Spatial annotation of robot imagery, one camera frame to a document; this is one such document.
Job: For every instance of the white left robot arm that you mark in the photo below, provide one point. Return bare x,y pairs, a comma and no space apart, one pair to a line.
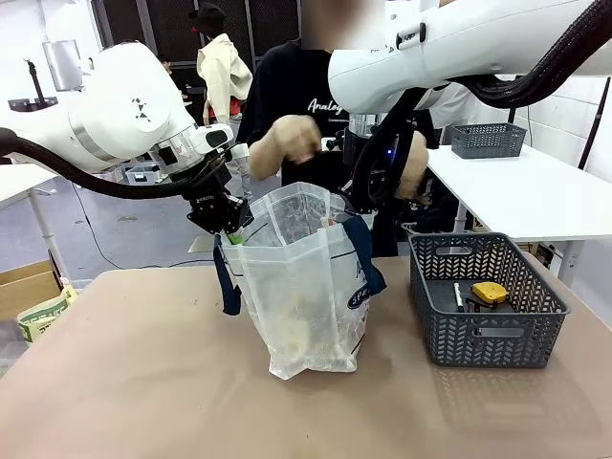
115,105

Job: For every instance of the white board panel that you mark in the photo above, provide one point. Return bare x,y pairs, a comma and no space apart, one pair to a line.
62,64

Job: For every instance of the mannequin with cream hoodie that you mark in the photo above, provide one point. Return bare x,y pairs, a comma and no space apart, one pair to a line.
222,76

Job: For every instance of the black slanted tripod leg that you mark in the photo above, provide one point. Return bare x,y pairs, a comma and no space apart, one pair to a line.
597,119

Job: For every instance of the person's left hand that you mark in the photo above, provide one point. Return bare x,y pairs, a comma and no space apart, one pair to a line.
413,184

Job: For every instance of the grey floor storage bin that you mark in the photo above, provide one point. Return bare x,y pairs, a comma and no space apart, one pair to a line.
141,174

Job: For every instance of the white side table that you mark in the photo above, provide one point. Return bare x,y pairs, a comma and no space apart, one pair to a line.
516,196

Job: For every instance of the metal mannequin base plate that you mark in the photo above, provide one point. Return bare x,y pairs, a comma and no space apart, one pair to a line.
201,245

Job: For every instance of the person's right hand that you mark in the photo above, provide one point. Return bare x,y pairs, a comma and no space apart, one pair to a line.
299,138

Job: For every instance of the yellow tape measure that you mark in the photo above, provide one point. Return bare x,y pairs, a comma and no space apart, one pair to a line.
490,292

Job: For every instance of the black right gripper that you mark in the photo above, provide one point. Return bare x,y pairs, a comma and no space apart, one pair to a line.
361,172

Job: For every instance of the person's right forearm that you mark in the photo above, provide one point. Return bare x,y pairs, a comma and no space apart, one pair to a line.
263,160

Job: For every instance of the seated person in dark clothes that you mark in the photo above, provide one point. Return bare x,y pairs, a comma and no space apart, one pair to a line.
174,76

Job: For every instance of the grey plastic lattice basket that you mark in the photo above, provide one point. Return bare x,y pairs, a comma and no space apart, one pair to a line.
487,141
487,339

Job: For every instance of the black white marker pen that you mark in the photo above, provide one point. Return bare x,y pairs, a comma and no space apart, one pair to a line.
458,296

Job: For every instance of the green printed paper bag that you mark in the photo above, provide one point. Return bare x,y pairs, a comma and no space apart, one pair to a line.
45,318

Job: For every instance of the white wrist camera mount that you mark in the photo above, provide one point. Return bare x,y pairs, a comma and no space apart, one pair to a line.
333,143
237,152

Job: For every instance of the person's left forearm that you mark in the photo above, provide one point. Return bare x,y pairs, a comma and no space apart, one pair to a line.
420,153

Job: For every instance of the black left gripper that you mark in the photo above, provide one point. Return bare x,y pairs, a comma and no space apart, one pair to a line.
212,210

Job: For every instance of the person in black t-shirt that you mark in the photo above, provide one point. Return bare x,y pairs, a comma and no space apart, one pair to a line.
287,81

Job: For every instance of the black item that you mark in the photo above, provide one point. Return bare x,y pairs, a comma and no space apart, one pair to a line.
492,307

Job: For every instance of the brown cardboard box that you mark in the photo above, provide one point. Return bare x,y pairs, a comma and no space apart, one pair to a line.
24,287

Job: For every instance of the white desk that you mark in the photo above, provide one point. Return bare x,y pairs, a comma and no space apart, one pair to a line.
28,181

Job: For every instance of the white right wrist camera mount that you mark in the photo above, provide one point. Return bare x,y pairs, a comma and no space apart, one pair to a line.
333,143

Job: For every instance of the black stand with tray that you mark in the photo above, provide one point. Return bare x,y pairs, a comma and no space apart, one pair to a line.
36,91

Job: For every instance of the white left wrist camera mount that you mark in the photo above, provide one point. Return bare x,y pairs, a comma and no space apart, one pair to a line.
237,152

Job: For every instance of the black tripod stand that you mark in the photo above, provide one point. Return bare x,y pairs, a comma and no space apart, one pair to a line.
518,115

